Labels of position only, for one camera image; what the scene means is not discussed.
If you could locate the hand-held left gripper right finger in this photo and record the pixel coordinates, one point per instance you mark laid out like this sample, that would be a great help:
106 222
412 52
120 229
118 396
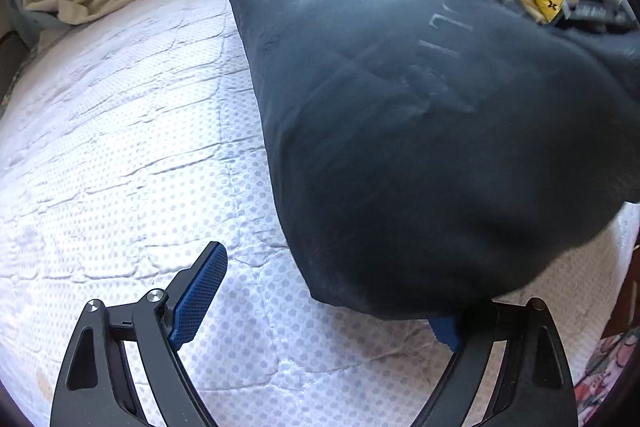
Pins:
446 332

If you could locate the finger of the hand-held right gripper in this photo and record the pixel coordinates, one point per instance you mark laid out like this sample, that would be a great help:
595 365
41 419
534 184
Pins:
592 14

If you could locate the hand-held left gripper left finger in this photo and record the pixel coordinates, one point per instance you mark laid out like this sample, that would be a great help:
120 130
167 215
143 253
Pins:
197 302

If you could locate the dark navy padded jacket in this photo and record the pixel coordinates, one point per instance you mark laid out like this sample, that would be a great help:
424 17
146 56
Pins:
425 132

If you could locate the floral printed cloth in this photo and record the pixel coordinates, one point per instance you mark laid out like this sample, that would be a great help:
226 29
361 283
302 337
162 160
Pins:
607 372

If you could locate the white quilted mattress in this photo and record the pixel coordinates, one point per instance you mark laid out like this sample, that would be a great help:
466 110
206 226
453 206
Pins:
125 132

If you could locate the grey-blue cloth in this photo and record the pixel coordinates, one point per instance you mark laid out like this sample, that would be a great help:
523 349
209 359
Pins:
22 7

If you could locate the dark bed frame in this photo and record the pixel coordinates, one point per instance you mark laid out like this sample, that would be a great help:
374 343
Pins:
10 62

